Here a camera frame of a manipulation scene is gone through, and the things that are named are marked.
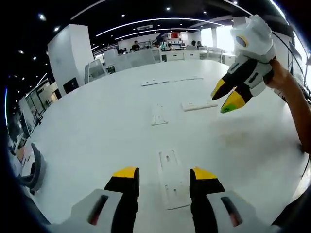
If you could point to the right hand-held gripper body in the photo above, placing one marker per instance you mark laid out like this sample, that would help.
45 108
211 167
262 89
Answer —
257 41

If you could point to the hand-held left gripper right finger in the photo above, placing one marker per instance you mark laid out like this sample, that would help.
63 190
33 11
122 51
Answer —
213 211

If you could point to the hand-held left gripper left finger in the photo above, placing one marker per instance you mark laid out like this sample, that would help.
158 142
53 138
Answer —
107 211

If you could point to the long white socket holder plate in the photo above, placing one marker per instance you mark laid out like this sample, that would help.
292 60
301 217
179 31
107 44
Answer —
173 179

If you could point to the white socket holder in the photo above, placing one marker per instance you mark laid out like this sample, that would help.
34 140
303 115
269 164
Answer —
194 108

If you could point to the short white socket holder plate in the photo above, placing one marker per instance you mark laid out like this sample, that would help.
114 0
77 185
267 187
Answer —
159 116

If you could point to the person's right hand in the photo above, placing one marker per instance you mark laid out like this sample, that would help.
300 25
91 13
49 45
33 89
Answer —
279 77

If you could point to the long white plastic strip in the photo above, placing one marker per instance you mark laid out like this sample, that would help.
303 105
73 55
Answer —
158 82

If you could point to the grey office chair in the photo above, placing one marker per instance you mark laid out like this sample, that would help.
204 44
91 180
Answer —
36 170

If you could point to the frosted desk partition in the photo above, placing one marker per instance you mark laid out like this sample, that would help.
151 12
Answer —
138 59

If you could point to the small black screen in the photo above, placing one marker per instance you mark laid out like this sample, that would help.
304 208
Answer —
71 85

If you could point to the white mesh office chair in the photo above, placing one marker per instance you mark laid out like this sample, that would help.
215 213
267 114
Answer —
96 70

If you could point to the white square pillar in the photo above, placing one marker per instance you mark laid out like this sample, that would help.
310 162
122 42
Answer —
70 55

